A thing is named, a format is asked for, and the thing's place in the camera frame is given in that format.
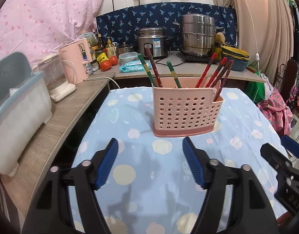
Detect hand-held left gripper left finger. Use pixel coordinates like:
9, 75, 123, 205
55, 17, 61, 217
23, 138, 119, 234

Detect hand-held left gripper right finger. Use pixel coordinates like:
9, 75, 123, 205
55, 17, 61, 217
182, 136, 280, 234

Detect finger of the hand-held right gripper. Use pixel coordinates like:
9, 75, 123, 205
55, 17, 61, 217
281, 135, 299, 158
260, 143, 296, 178

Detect pink perforated utensil holder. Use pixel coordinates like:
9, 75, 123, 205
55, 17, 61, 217
152, 77, 224, 137

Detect dark brown chopstick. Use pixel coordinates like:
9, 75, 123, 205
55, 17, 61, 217
211, 60, 234, 88
213, 63, 235, 101

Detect green chopstick with gold band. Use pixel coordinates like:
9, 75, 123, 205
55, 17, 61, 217
166, 61, 182, 89

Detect bright red chopstick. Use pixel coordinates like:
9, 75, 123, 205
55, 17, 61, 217
195, 53, 217, 88
207, 57, 228, 88

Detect slim dark red chopstick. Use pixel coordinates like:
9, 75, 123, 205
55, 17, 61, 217
145, 47, 163, 88

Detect dark chopstick with green end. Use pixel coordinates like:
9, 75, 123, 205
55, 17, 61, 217
137, 53, 158, 88

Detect pink patterned clothing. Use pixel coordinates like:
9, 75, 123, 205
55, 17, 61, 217
257, 87, 299, 137

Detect light blue printed tablecloth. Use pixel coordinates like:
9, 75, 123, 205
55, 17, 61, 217
67, 87, 296, 234

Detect wood grain shelf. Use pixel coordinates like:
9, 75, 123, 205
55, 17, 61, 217
0, 72, 116, 225

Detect green cloth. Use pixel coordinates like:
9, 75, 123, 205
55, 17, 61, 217
244, 77, 267, 103

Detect dark wooden chair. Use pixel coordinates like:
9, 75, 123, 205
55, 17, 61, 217
275, 58, 299, 103

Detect pale wooden counter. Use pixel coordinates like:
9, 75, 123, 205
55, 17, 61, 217
114, 60, 266, 84

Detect blue rectangular container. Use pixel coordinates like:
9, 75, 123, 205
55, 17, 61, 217
222, 57, 250, 72

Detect translucent white storage bin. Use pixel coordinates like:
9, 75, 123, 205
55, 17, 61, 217
0, 70, 53, 176

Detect clear glass kettle appliance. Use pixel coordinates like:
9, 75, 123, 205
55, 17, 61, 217
37, 55, 77, 103

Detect blue wet wipes pack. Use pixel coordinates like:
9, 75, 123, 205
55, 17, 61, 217
120, 61, 153, 74

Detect black induction cooker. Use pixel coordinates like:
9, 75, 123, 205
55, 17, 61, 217
181, 53, 223, 64

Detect yellow label jar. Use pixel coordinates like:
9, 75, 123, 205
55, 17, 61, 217
94, 49, 109, 65

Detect pink electric kettle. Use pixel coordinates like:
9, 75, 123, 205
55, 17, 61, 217
59, 38, 90, 85

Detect yellow rimmed bowl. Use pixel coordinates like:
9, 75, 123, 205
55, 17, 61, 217
221, 45, 250, 60

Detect clear plastic food container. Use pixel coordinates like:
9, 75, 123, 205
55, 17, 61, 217
118, 52, 140, 65

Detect soap pump bottle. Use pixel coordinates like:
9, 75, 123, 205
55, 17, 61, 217
106, 38, 117, 58

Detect hanging dark clothes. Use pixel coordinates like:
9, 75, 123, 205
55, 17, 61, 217
285, 0, 299, 62

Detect small lidded steel pot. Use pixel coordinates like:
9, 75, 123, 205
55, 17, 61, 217
116, 42, 136, 57

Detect beige curtain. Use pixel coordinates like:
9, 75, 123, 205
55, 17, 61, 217
213, 0, 296, 89

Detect floral printed box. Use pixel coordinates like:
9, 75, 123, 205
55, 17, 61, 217
81, 32, 98, 50

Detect stainless steel steamer pot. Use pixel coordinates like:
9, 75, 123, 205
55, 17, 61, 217
180, 14, 223, 57

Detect steel rice cooker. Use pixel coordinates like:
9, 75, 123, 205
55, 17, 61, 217
137, 27, 171, 59

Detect grey-blue plastic basket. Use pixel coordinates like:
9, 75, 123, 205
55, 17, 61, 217
0, 51, 32, 99

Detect navy printed cloth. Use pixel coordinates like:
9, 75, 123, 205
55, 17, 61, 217
95, 2, 238, 52

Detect pink dotted curtain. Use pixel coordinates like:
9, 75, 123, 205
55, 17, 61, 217
0, 0, 111, 72

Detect white kettle power cable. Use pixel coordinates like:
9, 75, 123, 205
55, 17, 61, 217
88, 76, 121, 90

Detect white cable with switch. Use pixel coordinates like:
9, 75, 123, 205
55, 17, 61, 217
239, 0, 262, 103

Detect black power cable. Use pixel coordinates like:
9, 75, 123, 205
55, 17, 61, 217
155, 58, 187, 67

